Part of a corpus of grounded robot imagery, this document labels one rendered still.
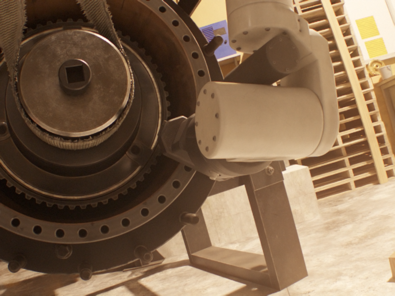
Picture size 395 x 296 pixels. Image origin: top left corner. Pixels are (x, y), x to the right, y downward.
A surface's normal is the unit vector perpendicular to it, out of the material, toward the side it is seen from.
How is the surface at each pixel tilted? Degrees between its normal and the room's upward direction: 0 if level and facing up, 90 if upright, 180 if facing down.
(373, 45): 90
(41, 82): 90
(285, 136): 123
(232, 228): 90
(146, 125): 90
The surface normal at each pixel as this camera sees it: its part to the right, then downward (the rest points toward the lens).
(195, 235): 0.39, -0.15
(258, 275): -0.88, 0.24
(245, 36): 0.05, 0.99
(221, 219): -0.13, 0.00
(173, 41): -0.79, 0.53
